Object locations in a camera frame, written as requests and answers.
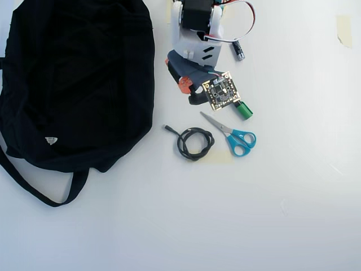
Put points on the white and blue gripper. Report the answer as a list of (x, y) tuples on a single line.
[(183, 69)]

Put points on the black fabric bag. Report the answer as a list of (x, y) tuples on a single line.
[(79, 84)]

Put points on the black cylindrical battery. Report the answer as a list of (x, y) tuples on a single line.
[(239, 52)]

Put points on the black marker green cap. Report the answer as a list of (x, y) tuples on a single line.
[(244, 110)]

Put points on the wide beige tape patch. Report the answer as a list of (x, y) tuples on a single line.
[(221, 157)]

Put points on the long beige tape strip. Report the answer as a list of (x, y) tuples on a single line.
[(344, 31)]

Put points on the bare camera circuit board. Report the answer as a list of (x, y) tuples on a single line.
[(222, 91)]

